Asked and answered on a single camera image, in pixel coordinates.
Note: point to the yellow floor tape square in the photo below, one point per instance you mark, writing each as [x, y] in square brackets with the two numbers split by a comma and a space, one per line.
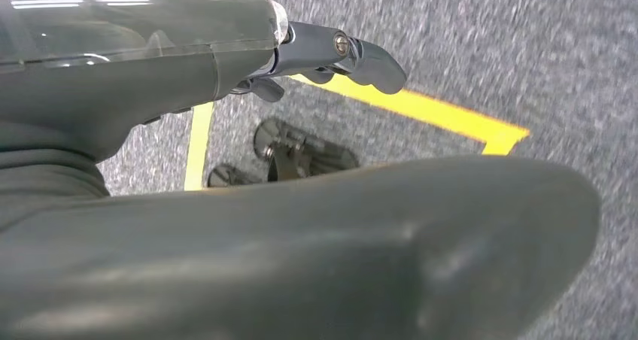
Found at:
[438, 113]

